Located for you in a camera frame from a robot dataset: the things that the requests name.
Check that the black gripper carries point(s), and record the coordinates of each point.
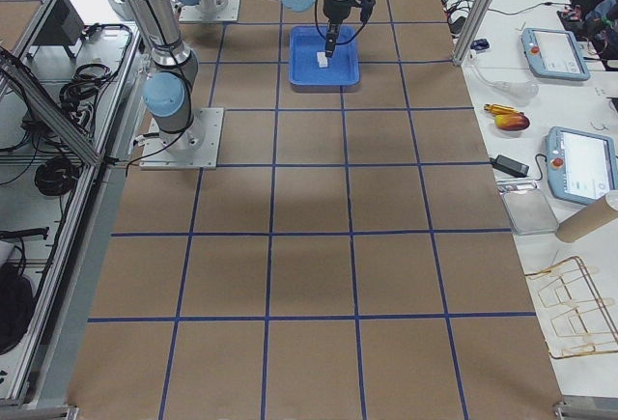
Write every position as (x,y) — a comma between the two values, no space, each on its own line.
(334,10)

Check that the blue plastic tray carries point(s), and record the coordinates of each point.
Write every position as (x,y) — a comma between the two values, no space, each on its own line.
(342,70)

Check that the red yellow mango toy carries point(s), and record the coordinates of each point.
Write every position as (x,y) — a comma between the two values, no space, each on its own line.
(511,121)

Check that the black power adapter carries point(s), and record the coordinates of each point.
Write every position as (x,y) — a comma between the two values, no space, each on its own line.
(509,166)

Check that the far teach pendant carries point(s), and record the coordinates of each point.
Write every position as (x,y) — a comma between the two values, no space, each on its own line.
(554,54)

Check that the teach pendant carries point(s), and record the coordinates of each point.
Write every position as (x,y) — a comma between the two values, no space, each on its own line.
(581,167)
(554,54)

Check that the grey metal tin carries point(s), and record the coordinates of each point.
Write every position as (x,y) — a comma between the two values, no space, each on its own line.
(529,212)

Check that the near teach pendant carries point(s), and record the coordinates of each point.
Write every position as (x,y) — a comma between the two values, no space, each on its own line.
(581,167)

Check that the cardboard tube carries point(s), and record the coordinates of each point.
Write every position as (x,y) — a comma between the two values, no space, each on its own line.
(589,218)

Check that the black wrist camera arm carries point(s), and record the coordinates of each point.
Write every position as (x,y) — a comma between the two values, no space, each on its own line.
(366,10)

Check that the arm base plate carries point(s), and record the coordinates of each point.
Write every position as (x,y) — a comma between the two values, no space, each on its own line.
(197,148)
(210,11)

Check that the aluminium frame post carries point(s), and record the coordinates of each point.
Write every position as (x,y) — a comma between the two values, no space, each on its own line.
(470,30)

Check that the gold wire rack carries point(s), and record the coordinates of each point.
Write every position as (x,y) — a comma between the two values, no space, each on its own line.
(576,318)

